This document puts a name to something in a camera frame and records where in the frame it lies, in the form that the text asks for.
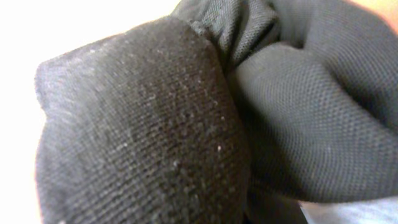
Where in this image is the black t-shirt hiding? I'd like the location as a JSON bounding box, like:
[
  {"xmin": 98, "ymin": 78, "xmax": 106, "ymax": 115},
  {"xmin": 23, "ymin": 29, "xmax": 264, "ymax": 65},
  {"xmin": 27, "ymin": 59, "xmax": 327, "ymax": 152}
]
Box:
[{"xmin": 35, "ymin": 1, "xmax": 397, "ymax": 223}]

